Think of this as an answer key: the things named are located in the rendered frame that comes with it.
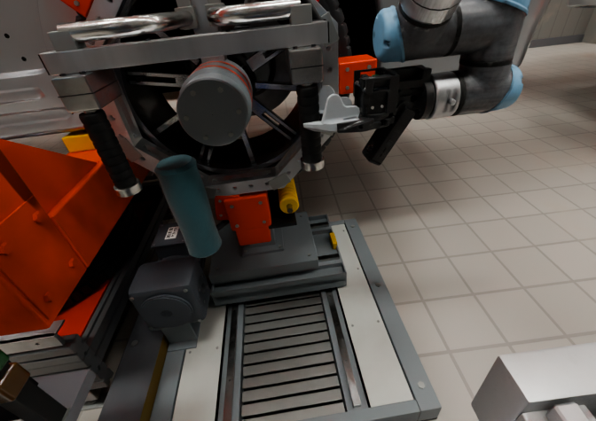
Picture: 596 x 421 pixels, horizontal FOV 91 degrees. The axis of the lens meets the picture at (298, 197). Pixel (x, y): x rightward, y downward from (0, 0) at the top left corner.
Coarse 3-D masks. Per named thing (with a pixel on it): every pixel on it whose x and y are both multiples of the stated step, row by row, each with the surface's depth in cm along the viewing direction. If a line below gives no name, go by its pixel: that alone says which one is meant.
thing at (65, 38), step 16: (176, 0) 55; (128, 16) 42; (144, 16) 42; (160, 16) 44; (176, 16) 48; (192, 16) 56; (64, 32) 41; (80, 32) 41; (96, 32) 41; (112, 32) 41; (128, 32) 42; (144, 32) 43; (160, 32) 45; (64, 48) 42; (80, 48) 42
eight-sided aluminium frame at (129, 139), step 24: (96, 0) 54; (120, 0) 54; (312, 0) 58; (336, 24) 60; (336, 48) 63; (336, 72) 66; (120, 96) 67; (120, 120) 66; (144, 144) 74; (264, 168) 83; (288, 168) 78; (216, 192) 79; (240, 192) 80
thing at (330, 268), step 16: (320, 224) 129; (320, 240) 125; (320, 256) 113; (336, 256) 112; (288, 272) 111; (304, 272) 111; (320, 272) 111; (336, 272) 110; (224, 288) 109; (240, 288) 105; (256, 288) 106; (272, 288) 107; (288, 288) 108; (304, 288) 109; (320, 288) 110; (224, 304) 109
